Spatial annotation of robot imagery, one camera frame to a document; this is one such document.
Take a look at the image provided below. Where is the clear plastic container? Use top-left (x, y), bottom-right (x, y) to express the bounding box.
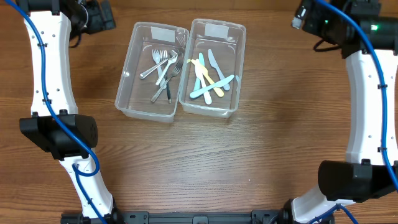
top-left (178, 19), bottom-right (246, 118)
top-left (115, 22), bottom-right (189, 123)

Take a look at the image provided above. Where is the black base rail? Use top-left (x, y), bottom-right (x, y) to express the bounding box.
top-left (60, 210), bottom-right (336, 224)

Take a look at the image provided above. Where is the black handled fork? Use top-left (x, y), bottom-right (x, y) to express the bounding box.
top-left (165, 75), bottom-right (172, 104)

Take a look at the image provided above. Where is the translucent white plastic knife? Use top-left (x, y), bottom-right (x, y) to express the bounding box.
top-left (208, 49), bottom-right (225, 80)

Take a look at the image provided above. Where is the mint green plastic knife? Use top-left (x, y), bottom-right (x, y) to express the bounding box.
top-left (193, 53), bottom-right (205, 91)

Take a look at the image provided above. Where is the small white plastic fork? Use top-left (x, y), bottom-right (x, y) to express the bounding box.
top-left (152, 49), bottom-right (162, 76)

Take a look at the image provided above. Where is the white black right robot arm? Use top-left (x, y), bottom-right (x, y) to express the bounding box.
top-left (276, 0), bottom-right (397, 223)

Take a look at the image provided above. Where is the yellow plastic knife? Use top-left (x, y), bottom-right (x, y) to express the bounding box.
top-left (191, 59), bottom-right (224, 97)

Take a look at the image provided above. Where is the clear plastic right container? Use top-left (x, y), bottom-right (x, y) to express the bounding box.
top-left (178, 19), bottom-right (246, 118)

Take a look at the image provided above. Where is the clear plastic left container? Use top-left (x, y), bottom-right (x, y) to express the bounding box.
top-left (115, 22), bottom-right (189, 123)

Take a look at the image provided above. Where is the cream plastic knife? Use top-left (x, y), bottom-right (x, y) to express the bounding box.
top-left (195, 62), bottom-right (212, 105)

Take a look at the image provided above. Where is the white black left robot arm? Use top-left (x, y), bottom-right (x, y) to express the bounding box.
top-left (8, 0), bottom-right (124, 223)

